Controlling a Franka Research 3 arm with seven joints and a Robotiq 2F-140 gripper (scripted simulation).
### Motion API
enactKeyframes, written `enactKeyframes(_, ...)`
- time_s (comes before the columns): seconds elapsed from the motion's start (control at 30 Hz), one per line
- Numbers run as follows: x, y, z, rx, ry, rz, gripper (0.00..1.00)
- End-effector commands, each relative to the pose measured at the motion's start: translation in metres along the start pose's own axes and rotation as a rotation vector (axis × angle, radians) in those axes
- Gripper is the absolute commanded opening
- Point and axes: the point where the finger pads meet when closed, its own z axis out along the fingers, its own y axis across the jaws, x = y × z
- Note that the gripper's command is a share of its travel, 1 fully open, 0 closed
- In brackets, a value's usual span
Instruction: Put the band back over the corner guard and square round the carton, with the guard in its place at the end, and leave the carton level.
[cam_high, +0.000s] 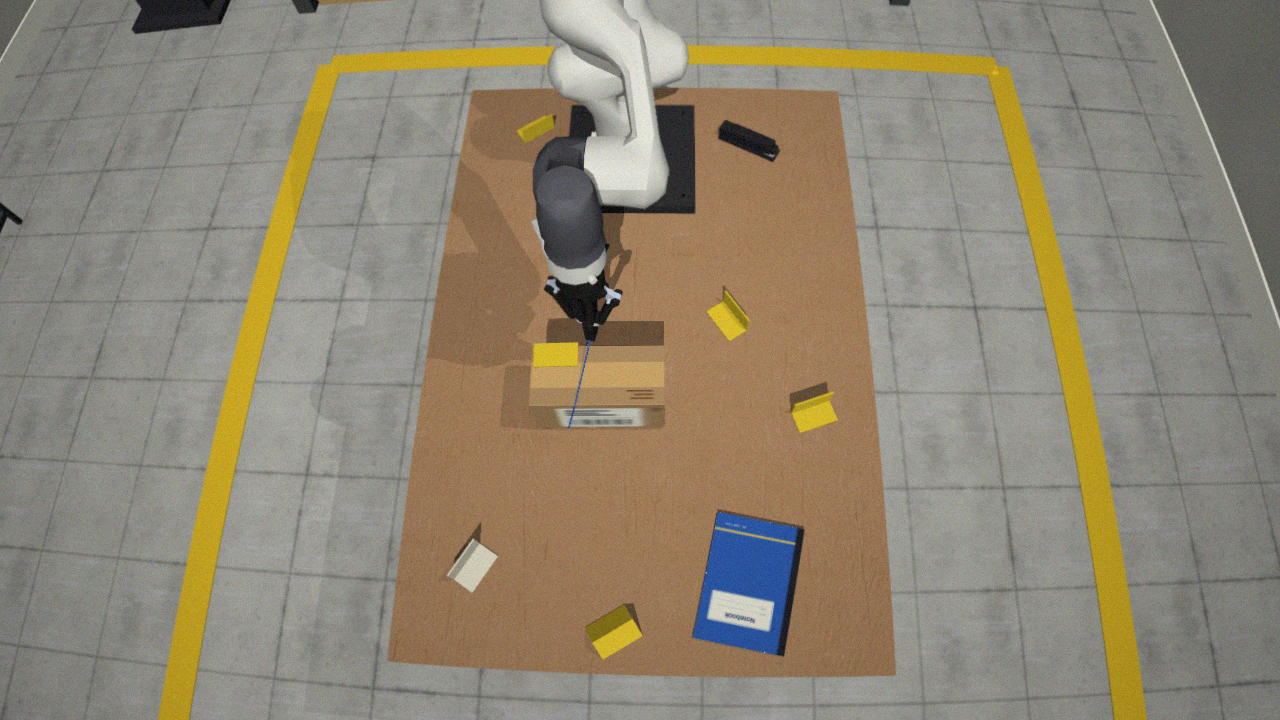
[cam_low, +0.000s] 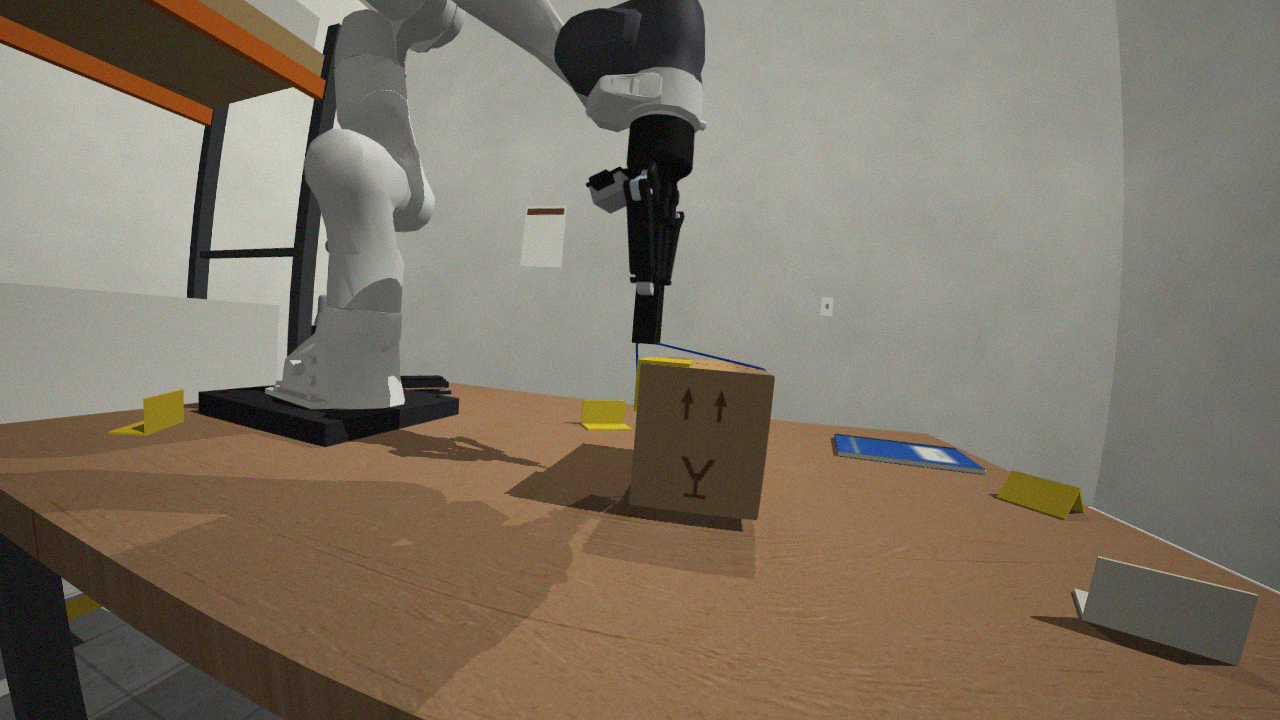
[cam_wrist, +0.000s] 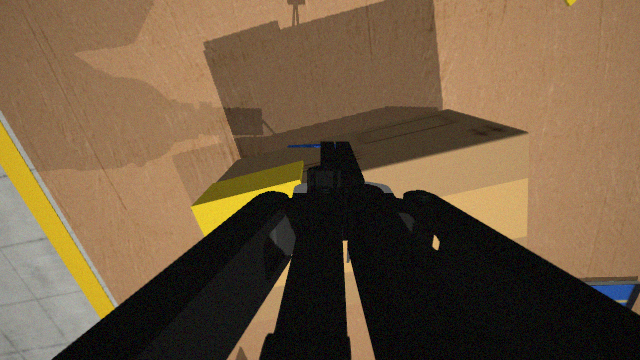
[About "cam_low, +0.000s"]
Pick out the blue notebook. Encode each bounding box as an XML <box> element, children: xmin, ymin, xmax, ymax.
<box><xmin>835</xmin><ymin>434</ymin><xmax>986</xmax><ymax>475</ymax></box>

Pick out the tan cardboard box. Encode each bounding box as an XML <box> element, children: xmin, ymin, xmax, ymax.
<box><xmin>628</xmin><ymin>357</ymin><xmax>774</xmax><ymax>520</ymax></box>

